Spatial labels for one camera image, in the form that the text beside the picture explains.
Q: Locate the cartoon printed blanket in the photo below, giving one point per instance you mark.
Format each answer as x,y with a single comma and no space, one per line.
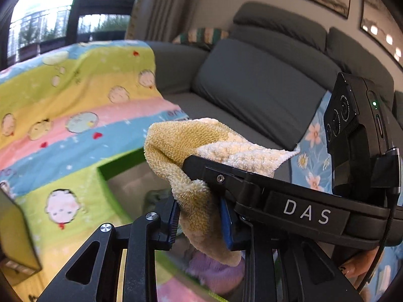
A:
78,78

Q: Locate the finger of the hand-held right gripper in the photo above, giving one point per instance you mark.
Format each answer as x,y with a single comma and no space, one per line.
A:
217,176

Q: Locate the purple mesh bath pouf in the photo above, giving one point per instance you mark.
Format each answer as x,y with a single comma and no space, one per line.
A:
204,267

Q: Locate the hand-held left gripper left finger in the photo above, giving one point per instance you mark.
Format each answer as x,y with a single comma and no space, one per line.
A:
170,226

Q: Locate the black framed window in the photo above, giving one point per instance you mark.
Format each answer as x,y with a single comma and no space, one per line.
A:
47,22

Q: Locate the striped cushion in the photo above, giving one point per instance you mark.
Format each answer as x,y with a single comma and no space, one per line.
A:
201,36

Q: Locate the yellow and white towel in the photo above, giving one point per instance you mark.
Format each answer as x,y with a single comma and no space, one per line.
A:
176,141

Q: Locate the clear bin with green rim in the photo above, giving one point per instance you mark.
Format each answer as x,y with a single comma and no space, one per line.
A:
108,168

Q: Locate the black and gold tin box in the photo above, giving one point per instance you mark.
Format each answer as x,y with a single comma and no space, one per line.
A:
15,232

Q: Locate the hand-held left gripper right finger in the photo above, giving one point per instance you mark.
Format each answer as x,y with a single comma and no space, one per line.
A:
226,226

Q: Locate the grey sofa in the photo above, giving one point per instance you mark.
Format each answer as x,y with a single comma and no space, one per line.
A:
252,85

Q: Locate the beige curtain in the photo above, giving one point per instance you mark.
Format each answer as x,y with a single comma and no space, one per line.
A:
140,6

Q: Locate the blue floral cloth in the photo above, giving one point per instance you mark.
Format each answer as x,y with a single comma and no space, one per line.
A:
314,157

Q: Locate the person's right hand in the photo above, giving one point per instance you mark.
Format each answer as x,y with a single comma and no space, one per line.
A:
355,269

